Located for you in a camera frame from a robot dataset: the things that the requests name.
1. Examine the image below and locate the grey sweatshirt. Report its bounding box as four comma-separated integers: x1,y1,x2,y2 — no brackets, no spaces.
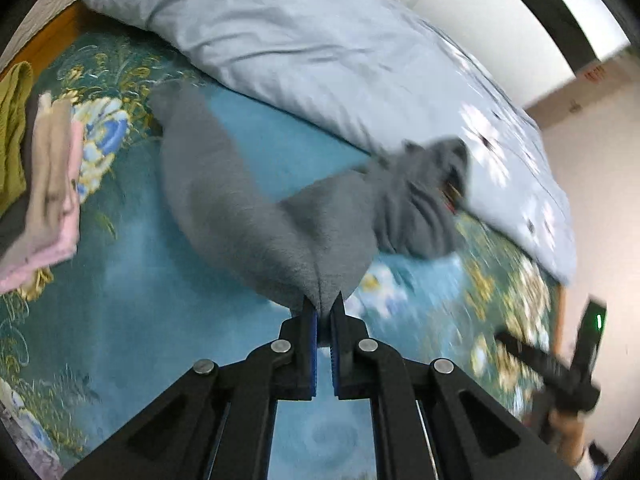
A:
149,80,469,314

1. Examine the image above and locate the person's right hand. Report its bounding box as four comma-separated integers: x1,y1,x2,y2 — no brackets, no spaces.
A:
548,410,586,467

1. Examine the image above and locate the pink folded garment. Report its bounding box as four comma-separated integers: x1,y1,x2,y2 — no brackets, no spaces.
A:
1,120,84,294

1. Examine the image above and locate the beige folded garment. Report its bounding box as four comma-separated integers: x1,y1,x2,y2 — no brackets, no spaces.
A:
1,91,73,273

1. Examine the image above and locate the light blue floral duvet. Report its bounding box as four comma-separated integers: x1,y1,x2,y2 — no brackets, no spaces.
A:
82,0,577,283

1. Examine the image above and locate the olive green folded garment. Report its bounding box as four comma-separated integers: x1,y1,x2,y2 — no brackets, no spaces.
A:
0,62,34,216

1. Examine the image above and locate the wooden bed frame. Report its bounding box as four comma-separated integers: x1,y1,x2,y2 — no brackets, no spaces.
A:
1,1,93,79

